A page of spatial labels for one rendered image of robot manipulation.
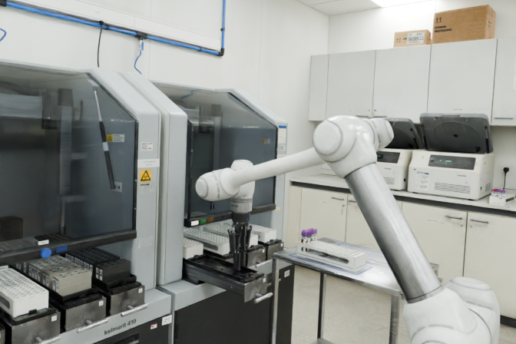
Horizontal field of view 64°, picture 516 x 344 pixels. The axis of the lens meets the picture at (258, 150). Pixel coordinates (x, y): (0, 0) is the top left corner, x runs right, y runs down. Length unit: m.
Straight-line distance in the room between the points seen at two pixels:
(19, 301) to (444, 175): 3.07
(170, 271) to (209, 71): 1.96
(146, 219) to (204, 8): 2.13
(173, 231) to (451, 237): 2.49
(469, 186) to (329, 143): 2.55
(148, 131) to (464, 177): 2.64
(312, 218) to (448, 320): 3.12
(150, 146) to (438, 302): 1.10
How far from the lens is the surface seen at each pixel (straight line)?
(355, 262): 1.80
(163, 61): 3.10
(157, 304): 1.69
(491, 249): 3.66
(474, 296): 1.35
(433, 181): 3.69
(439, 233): 3.72
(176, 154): 1.72
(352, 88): 4.29
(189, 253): 1.87
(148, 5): 3.09
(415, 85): 4.05
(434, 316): 1.18
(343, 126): 1.17
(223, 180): 1.52
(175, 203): 1.75
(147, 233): 1.69
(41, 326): 1.47
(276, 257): 1.95
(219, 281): 1.72
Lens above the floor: 1.39
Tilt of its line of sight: 3 degrees down
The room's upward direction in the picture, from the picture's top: 2 degrees clockwise
